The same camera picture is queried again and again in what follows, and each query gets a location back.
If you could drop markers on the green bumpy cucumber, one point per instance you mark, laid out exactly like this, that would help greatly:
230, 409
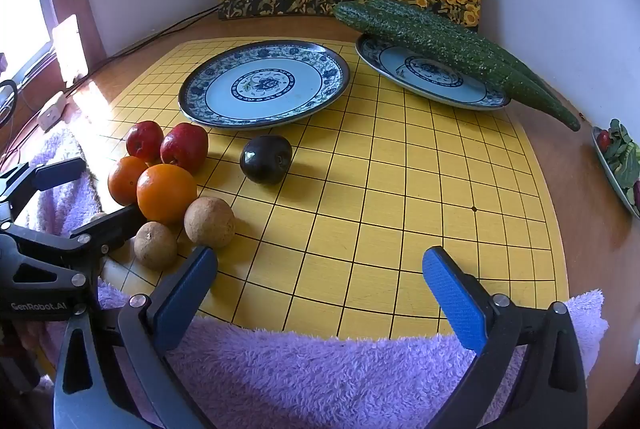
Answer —
465, 30
440, 51

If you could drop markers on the orange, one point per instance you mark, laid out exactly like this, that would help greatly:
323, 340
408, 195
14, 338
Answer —
124, 179
166, 193

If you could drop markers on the red apple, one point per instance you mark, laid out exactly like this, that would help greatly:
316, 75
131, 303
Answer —
143, 140
185, 146

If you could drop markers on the yellow grid game board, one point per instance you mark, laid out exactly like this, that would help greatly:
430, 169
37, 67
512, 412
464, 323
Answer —
375, 209

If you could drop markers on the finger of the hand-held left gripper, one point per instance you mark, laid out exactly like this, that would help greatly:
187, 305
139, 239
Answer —
117, 225
60, 172

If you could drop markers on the wooden window frame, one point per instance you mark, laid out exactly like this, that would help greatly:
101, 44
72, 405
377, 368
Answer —
47, 9

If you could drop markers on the blue floral porcelain plate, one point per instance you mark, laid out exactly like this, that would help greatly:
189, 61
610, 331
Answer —
425, 81
265, 84

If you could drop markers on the purple fluffy towel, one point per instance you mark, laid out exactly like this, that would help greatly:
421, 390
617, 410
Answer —
300, 379

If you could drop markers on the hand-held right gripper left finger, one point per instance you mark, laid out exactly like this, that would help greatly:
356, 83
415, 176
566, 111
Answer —
185, 294

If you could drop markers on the brown round fruit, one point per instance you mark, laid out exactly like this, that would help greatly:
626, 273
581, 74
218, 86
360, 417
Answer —
209, 222
155, 245

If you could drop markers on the dark purple plum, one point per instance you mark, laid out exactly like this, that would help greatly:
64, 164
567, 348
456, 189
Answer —
266, 159

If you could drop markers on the plate of salad vegetables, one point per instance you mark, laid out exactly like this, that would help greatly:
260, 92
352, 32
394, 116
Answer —
622, 159

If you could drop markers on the white power strip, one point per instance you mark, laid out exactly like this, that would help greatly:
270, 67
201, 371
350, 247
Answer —
52, 110

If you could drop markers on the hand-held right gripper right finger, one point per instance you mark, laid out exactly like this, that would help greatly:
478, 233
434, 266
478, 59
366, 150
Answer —
452, 299

